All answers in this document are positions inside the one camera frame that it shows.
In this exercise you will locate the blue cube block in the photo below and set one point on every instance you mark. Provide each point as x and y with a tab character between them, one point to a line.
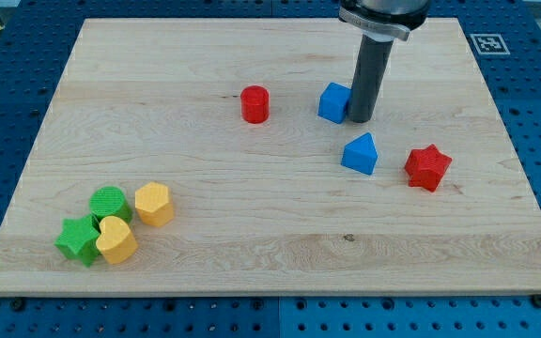
333	103

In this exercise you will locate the grey robot arm flange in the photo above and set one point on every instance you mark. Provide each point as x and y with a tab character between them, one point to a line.
384	20

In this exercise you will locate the red cylinder block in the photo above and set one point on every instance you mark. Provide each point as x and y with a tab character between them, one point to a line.
255	104

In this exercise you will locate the blue triangular prism block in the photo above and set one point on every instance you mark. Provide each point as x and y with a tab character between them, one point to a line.
361	154

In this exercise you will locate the light wooden board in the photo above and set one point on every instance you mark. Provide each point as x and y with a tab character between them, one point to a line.
267	209

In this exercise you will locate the yellow hexagon block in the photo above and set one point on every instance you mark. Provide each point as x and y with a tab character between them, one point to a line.
154	204

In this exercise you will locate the red star block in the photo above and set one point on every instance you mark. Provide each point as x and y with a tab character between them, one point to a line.
426	167

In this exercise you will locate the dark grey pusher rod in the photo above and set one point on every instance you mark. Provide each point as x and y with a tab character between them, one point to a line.
371	64

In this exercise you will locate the green cylinder block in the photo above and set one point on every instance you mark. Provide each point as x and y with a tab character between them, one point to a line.
110	201

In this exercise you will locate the yellow heart block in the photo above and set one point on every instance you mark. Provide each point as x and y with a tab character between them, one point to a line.
116	242

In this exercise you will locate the green star block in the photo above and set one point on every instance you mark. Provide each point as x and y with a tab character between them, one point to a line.
77	240

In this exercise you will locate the white fiducial marker tag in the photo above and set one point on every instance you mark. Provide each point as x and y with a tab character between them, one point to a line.
489	44

